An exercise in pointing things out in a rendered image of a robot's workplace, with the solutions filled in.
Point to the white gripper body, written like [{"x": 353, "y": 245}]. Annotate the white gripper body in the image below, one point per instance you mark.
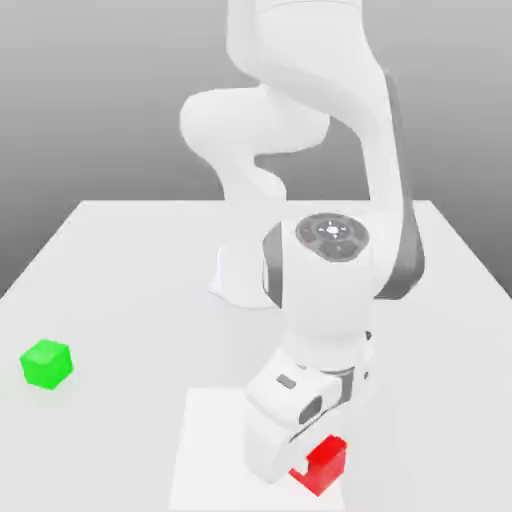
[{"x": 267, "y": 448}]

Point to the small red cube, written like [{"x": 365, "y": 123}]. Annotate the small red cube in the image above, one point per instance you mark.
[{"x": 326, "y": 466}]

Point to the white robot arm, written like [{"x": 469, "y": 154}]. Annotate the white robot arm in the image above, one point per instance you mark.
[{"x": 320, "y": 120}]

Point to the small green cube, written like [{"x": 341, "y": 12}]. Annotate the small green cube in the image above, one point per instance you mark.
[{"x": 46, "y": 364}]

